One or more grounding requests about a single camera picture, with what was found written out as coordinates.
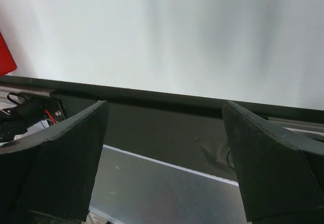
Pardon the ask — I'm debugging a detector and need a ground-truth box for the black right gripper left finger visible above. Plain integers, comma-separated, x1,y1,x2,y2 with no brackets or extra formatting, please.
1,101,109,222

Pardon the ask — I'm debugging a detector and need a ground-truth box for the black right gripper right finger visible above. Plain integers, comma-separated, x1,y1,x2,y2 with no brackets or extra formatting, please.
222,101,323,223

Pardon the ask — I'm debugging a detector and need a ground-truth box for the red plastic bin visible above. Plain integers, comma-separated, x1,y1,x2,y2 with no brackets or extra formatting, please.
0,34,17,76

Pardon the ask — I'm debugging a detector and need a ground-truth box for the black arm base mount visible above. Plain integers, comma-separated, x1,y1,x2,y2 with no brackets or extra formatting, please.
1,90,66,144

